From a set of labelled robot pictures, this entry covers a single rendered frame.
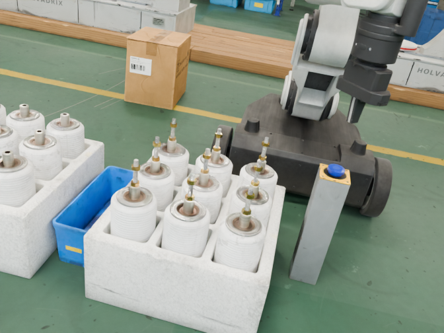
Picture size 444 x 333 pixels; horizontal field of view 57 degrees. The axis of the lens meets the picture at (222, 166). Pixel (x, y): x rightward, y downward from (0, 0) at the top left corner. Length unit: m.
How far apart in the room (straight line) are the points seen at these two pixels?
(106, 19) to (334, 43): 2.11
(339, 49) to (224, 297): 0.72
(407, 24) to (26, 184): 0.83
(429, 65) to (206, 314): 2.34
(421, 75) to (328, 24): 1.78
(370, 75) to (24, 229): 0.78
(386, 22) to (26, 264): 0.91
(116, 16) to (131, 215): 2.30
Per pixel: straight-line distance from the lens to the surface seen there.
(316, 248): 1.05
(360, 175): 1.35
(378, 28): 0.84
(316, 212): 0.99
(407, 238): 1.45
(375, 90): 0.87
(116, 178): 1.25
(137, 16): 2.97
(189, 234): 0.83
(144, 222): 0.87
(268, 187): 1.02
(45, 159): 1.07
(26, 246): 1.01
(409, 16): 0.83
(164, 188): 0.95
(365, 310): 1.13
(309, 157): 1.32
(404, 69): 2.90
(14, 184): 0.99
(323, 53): 1.20
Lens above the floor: 0.75
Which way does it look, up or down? 29 degrees down
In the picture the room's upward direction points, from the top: 9 degrees clockwise
